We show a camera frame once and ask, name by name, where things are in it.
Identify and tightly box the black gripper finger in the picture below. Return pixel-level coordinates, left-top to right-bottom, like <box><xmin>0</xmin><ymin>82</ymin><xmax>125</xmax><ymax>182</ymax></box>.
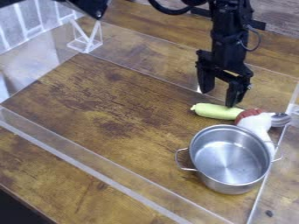
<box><xmin>196</xmin><ymin>63</ymin><xmax>215</xmax><ymax>94</ymax></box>
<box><xmin>225</xmin><ymin>79</ymin><xmax>249</xmax><ymax>108</ymax></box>

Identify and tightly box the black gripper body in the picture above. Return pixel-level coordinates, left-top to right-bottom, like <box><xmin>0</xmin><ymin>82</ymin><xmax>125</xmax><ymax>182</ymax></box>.
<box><xmin>196</xmin><ymin>30</ymin><xmax>253</xmax><ymax>84</ymax></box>

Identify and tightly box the red white toy mushroom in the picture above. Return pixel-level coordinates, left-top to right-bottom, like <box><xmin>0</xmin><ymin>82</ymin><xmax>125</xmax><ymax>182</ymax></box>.
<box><xmin>235</xmin><ymin>108</ymin><xmax>276</xmax><ymax>155</ymax></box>

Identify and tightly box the clear acrylic triangle bracket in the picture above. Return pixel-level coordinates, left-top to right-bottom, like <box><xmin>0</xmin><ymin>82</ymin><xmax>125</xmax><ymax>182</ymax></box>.
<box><xmin>67</xmin><ymin>20</ymin><xmax>103</xmax><ymax>53</ymax></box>

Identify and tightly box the black robot base link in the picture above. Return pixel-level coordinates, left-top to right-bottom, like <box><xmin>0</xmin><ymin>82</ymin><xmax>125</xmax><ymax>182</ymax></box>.
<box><xmin>0</xmin><ymin>0</ymin><xmax>112</xmax><ymax>21</ymax></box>

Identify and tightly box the stainless steel pot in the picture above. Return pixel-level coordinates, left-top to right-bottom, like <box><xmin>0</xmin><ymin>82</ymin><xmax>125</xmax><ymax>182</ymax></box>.
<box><xmin>175</xmin><ymin>124</ymin><xmax>277</xmax><ymax>195</ymax></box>

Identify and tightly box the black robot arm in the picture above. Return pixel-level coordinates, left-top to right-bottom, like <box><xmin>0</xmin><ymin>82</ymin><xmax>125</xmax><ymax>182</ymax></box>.
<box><xmin>196</xmin><ymin>0</ymin><xmax>253</xmax><ymax>108</ymax></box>

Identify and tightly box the clear acrylic front barrier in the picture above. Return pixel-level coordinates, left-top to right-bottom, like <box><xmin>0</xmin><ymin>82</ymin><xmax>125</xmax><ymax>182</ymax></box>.
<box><xmin>0</xmin><ymin>106</ymin><xmax>233</xmax><ymax>224</ymax></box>

